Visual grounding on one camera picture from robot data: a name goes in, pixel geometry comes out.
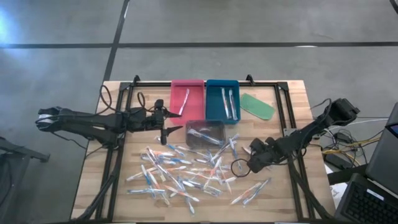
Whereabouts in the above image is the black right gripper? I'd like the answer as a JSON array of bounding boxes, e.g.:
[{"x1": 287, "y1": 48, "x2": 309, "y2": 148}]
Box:
[{"x1": 248, "y1": 137, "x2": 280, "y2": 174}]

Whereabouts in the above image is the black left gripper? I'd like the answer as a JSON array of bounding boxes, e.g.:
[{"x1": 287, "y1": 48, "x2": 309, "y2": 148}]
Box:
[{"x1": 144, "y1": 99, "x2": 183, "y2": 146}]

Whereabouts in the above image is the red plastic bin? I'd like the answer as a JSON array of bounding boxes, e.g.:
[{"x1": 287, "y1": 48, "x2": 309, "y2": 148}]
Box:
[{"x1": 169, "y1": 79, "x2": 206, "y2": 125}]

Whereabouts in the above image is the clear smoky plastic bin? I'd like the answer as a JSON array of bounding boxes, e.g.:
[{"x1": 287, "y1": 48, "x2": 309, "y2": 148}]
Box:
[{"x1": 185, "y1": 119, "x2": 226, "y2": 149}]

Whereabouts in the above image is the plastic-wrapped toothbrush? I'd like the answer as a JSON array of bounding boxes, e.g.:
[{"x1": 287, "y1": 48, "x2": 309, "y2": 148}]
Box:
[{"x1": 210, "y1": 133, "x2": 240, "y2": 164}]

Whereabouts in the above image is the blue plastic bin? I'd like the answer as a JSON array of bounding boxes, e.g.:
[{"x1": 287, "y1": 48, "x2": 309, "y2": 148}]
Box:
[{"x1": 205, "y1": 79, "x2": 241, "y2": 125}]

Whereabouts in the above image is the green plastic lid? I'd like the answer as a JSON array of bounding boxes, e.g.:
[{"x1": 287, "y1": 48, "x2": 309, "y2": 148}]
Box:
[{"x1": 239, "y1": 92, "x2": 276, "y2": 121}]

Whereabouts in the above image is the black power strip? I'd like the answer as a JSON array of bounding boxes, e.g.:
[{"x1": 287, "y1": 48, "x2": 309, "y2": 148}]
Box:
[{"x1": 323, "y1": 152, "x2": 346, "y2": 170}]

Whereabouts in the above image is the white paper sheet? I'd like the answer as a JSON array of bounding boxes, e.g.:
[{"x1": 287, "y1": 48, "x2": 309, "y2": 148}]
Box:
[{"x1": 329, "y1": 182, "x2": 349, "y2": 205}]

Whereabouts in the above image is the black desk bar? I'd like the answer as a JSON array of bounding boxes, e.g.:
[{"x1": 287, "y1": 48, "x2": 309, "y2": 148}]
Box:
[{"x1": 326, "y1": 164, "x2": 368, "y2": 186}]

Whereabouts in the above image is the black floor stand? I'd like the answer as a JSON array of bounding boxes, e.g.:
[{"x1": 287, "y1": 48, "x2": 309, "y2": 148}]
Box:
[{"x1": 0, "y1": 136, "x2": 51, "y2": 224}]

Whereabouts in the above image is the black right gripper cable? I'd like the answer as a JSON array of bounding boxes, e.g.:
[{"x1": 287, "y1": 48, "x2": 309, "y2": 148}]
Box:
[{"x1": 230, "y1": 157, "x2": 251, "y2": 179}]

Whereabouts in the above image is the yellow cable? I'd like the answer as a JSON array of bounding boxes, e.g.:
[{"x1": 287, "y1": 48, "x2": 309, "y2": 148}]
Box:
[{"x1": 322, "y1": 136, "x2": 382, "y2": 156}]

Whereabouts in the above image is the white cable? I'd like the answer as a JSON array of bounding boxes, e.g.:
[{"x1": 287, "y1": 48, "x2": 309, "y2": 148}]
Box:
[{"x1": 338, "y1": 117, "x2": 389, "y2": 130}]

